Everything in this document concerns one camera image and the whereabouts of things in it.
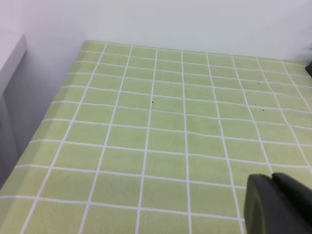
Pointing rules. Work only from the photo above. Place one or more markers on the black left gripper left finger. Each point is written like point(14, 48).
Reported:
point(267, 211)

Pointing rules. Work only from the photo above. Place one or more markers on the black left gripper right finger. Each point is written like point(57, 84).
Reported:
point(299, 195)

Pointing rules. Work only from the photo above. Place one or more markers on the black wire dish rack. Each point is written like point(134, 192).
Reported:
point(308, 67)

